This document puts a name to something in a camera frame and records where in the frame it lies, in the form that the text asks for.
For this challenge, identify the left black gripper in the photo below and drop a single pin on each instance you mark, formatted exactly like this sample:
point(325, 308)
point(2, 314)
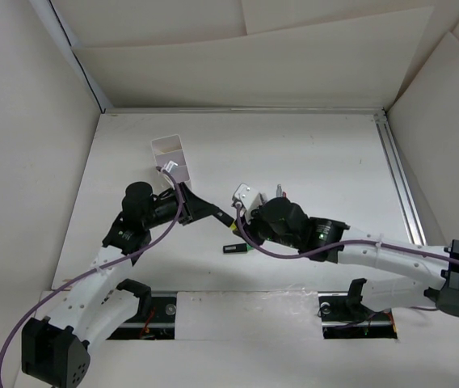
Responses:
point(193, 208)

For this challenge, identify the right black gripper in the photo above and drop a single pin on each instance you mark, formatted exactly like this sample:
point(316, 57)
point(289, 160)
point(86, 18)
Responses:
point(249, 229)

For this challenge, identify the black yellow highlighter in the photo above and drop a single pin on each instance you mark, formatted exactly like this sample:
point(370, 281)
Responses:
point(226, 220)

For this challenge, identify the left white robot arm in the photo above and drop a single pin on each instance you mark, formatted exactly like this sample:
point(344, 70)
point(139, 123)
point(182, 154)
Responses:
point(57, 349)

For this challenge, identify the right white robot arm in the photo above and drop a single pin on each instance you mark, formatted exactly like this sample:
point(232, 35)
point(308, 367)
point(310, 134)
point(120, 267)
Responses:
point(423, 276)

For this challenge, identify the black green highlighter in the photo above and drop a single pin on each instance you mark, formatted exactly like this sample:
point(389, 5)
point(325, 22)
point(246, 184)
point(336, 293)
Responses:
point(236, 248)

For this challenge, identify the white three-compartment organizer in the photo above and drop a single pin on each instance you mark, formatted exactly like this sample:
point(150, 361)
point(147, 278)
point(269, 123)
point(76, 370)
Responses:
point(181, 174)

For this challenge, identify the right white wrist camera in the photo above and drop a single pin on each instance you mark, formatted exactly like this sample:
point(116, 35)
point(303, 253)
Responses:
point(249, 198)

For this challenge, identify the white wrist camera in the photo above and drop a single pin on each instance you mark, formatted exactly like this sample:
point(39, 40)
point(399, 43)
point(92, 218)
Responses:
point(169, 167)
point(249, 198)

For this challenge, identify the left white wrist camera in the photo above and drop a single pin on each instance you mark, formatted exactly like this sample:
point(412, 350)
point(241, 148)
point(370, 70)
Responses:
point(169, 167)

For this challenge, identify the aluminium rail right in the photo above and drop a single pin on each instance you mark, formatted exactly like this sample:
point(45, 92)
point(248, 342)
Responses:
point(410, 215)

